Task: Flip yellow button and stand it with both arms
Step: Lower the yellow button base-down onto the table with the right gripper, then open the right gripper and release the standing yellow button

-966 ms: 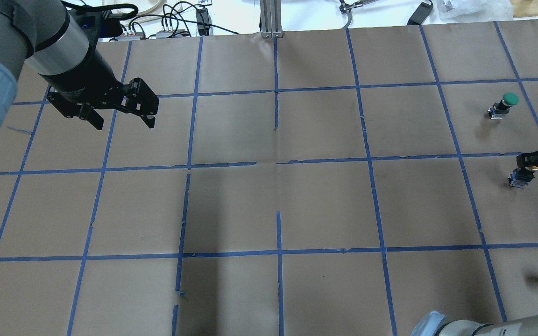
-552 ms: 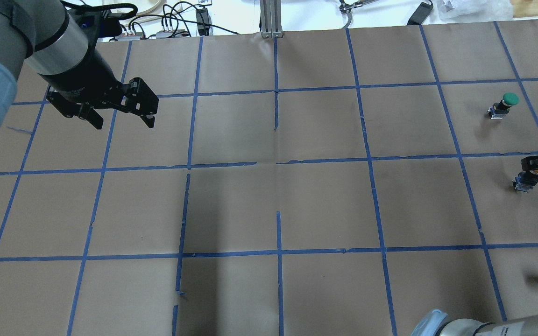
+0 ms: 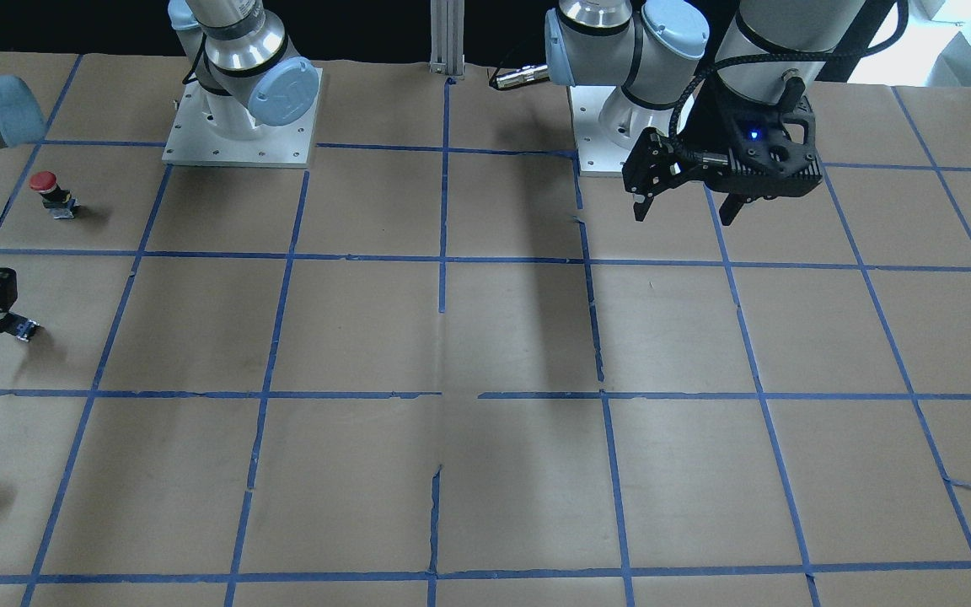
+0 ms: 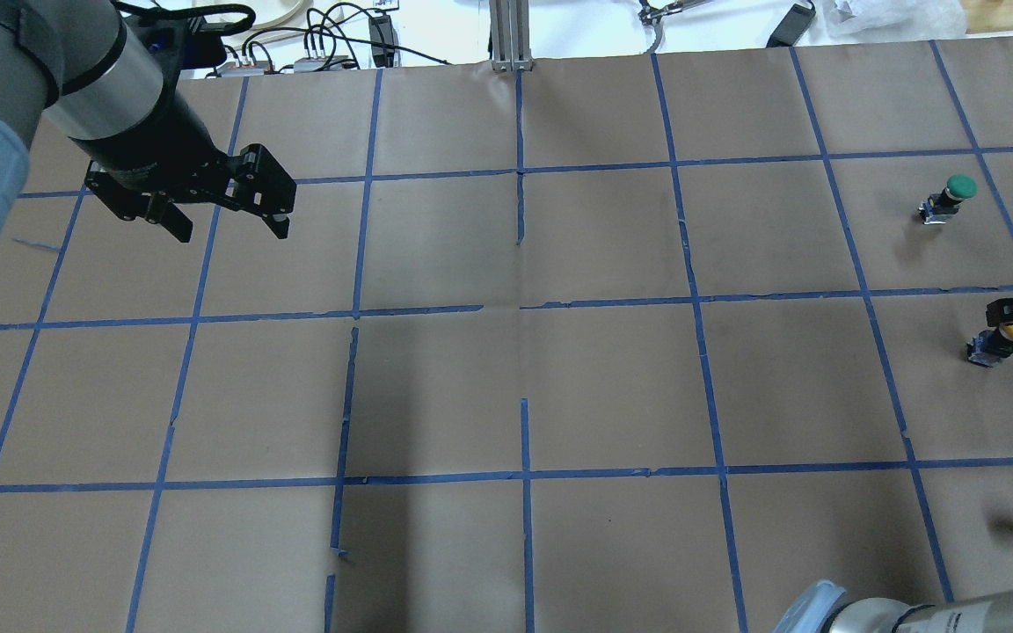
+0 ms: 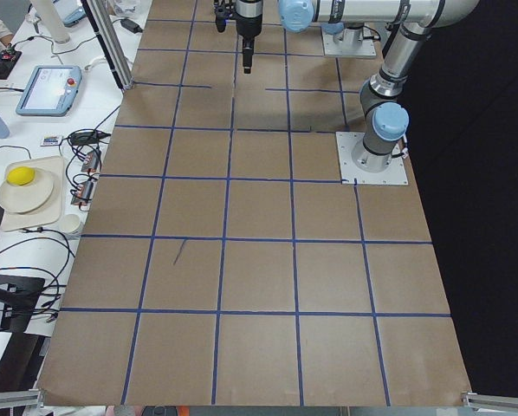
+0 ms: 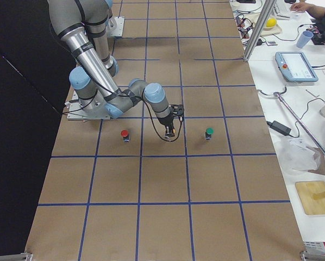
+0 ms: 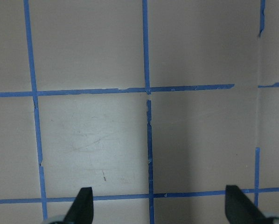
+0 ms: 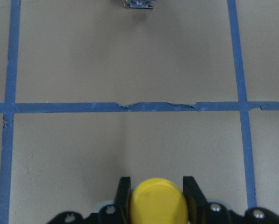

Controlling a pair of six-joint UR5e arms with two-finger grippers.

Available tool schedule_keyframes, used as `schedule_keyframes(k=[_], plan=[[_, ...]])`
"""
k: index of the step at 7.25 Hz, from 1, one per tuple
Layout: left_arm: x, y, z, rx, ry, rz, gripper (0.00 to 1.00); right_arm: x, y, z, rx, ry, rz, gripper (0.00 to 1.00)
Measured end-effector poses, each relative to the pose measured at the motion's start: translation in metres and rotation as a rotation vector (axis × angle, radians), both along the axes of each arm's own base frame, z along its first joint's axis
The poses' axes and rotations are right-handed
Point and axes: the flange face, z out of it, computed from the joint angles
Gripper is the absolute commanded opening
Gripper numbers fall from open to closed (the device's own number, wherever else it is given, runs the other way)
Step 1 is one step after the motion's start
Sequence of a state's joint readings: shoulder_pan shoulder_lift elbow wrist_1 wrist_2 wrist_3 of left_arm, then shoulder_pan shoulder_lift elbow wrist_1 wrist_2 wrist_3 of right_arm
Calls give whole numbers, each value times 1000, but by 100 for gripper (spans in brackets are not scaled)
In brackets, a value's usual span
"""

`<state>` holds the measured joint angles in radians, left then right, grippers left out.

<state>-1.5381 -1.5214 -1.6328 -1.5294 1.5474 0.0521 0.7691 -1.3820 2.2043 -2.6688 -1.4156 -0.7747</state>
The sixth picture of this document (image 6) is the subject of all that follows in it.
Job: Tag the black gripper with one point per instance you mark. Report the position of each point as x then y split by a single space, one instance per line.
166 121

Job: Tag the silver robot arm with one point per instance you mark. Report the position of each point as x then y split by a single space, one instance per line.
82 26

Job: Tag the red push button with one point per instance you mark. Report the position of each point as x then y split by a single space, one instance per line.
125 135

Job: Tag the person's hand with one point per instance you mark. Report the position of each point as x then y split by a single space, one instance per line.
301 6

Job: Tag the black power adapter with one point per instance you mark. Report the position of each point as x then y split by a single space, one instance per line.
278 127

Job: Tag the metal walking cane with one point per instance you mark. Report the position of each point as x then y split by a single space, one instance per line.
278 95

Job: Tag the clear plastic bag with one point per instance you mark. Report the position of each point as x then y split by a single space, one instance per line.
295 156

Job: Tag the beige tray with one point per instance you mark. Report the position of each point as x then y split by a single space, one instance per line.
265 32

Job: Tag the blue teach pendant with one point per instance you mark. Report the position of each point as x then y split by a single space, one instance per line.
295 67

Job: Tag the yellow lemon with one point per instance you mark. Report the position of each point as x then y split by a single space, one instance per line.
271 22

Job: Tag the wooden cutting board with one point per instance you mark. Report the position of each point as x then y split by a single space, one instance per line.
312 197

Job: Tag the light blue plastic cup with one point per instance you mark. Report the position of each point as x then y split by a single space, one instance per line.
304 38

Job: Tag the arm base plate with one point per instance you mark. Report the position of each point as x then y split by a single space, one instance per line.
115 27
81 111

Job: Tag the aluminium frame post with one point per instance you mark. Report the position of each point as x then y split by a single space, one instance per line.
259 25

